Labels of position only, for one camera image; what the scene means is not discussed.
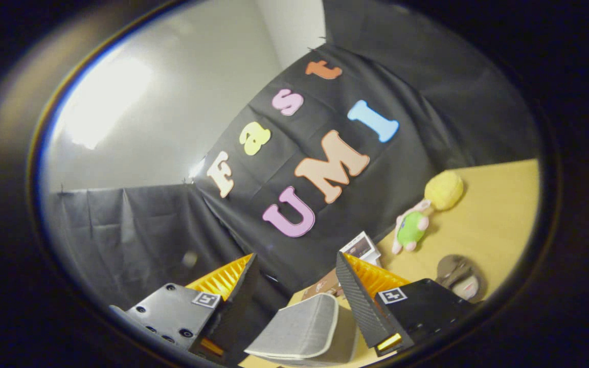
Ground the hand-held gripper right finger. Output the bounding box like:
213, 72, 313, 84
335, 251, 475, 357

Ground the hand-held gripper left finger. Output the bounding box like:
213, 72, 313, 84
109, 253, 260, 366

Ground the grey fabric storage box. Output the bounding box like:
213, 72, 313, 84
244, 293, 360, 366

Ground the brown fuzzy shoe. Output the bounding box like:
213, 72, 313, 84
435, 254, 485, 303

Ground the brown book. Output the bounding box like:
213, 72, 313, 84
302, 269, 347, 300

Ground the white book with portrait cover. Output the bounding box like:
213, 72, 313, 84
339, 231, 381, 267

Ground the pink and green plush toy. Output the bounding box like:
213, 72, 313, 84
391, 199, 432, 255

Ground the yellow plush toy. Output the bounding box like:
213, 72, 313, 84
424, 170, 464, 211

